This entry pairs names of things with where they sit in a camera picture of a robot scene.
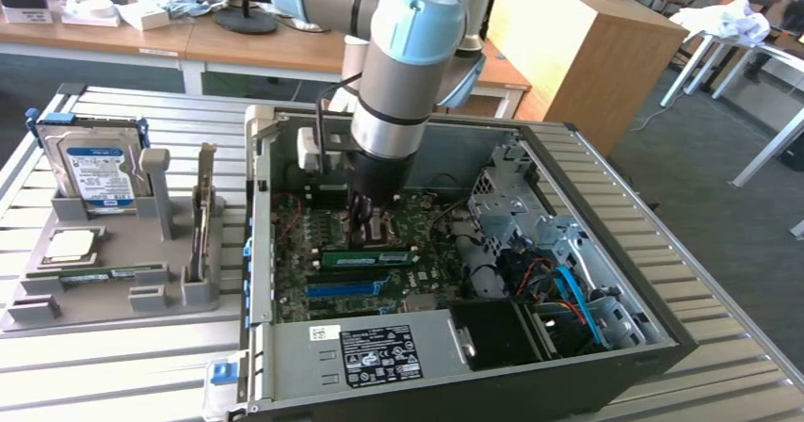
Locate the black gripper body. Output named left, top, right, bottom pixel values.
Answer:
left=345, top=150, right=417, bottom=208

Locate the green RAM stick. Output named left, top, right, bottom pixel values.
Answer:
left=25, top=263, right=165, bottom=285
left=320, top=250, right=422, bottom=269

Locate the CPU socket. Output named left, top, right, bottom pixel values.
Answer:
left=340, top=207, right=404, bottom=250

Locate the blue expansion slot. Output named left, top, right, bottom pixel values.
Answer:
left=304, top=277, right=392, bottom=300

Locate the green motherboard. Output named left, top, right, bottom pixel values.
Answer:
left=272, top=188, right=469, bottom=325

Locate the graphics card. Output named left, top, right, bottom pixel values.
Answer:
left=189, top=141, right=222, bottom=285

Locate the metal disk bay cage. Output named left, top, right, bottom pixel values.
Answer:
left=465, top=139, right=662, bottom=349

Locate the grey power supply with label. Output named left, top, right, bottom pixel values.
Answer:
left=257, top=310, right=480, bottom=403

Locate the grey parts rack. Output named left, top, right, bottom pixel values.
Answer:
left=0, top=147, right=228, bottom=333

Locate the black monitor with round stand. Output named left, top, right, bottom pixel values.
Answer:
left=145, top=0, right=281, bottom=36

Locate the black open PC case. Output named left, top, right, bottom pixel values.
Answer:
left=205, top=104, right=700, bottom=422

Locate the wooden cabinet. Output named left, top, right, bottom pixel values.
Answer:
left=485, top=0, right=690, bottom=159

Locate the long wooden desk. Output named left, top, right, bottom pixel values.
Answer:
left=0, top=10, right=532, bottom=121

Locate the hard disk with blue label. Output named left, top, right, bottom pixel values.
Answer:
left=22, top=107, right=150, bottom=217

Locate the silver CPU chip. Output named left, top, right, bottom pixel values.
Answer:
left=36, top=226, right=110, bottom=269

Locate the small white box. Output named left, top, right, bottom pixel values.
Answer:
left=117, top=1, right=172, bottom=32

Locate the white round device box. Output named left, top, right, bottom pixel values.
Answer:
left=58, top=0, right=121, bottom=28

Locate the white metal table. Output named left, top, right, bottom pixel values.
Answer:
left=657, top=29, right=804, bottom=188

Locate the crumpled white cloth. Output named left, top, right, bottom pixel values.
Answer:
left=666, top=0, right=772, bottom=49

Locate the white box with label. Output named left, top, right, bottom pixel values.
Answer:
left=0, top=0, right=53, bottom=25

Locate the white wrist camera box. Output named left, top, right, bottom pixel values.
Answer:
left=294, top=126, right=329, bottom=172

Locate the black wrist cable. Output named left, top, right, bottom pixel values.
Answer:
left=314, top=75, right=364, bottom=174

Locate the blue flat disk wire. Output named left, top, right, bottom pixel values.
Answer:
left=552, top=263, right=616, bottom=350

